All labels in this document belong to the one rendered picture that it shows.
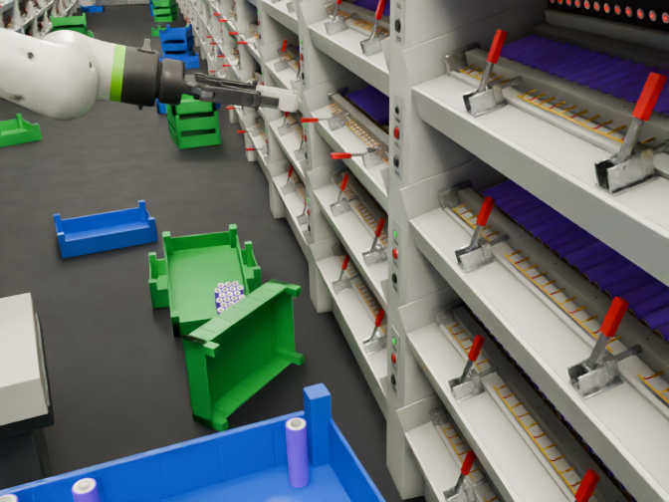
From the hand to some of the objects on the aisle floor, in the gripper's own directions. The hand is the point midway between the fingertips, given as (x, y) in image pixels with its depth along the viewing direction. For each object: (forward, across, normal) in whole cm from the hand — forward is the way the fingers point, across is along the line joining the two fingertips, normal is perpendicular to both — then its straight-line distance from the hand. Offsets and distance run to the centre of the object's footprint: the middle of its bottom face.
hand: (277, 99), depth 126 cm
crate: (+7, +8, +66) cm, 67 cm away
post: (+38, +42, +59) cm, 82 cm away
